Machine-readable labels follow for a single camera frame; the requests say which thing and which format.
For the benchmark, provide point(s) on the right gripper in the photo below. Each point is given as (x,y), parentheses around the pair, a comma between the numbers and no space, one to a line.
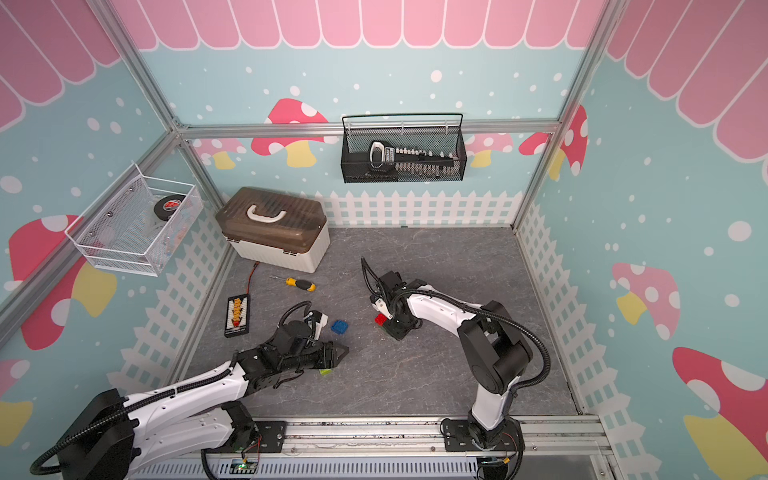
(395,333)

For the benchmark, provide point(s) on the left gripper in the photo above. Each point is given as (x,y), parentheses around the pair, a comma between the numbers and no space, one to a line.
(327,354)

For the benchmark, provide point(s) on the red lego brick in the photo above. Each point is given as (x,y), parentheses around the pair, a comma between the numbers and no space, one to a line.
(380,320)

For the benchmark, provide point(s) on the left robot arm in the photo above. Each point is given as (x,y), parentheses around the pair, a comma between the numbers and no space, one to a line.
(117,435)

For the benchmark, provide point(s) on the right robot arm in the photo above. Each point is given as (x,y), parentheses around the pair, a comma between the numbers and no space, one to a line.
(502,355)

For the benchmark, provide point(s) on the blue lego brick lower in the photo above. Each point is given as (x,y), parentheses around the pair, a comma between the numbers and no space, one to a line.
(340,327)

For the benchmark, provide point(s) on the black tray yellow connectors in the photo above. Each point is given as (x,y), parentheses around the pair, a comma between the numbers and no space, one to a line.
(237,316)

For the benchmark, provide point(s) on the brown lid storage box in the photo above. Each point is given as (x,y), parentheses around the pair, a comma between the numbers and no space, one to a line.
(276,229)

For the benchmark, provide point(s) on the screwdriver bit set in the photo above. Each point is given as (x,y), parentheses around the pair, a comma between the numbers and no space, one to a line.
(403,163)

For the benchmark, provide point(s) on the black tape roll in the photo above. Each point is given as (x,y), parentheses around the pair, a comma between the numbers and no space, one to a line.
(165,208)

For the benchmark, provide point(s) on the yellow handle screwdriver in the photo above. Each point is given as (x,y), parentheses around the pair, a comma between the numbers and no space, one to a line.
(302,284)

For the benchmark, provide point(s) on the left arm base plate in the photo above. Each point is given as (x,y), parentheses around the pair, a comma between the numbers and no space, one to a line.
(264,437)

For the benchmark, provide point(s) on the black wire wall basket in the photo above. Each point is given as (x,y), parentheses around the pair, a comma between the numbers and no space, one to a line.
(438,132)

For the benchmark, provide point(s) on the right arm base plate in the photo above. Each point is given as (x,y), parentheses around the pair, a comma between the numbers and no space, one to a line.
(465,435)

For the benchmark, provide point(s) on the white wire wall basket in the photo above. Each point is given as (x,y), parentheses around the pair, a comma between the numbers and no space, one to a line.
(119,231)

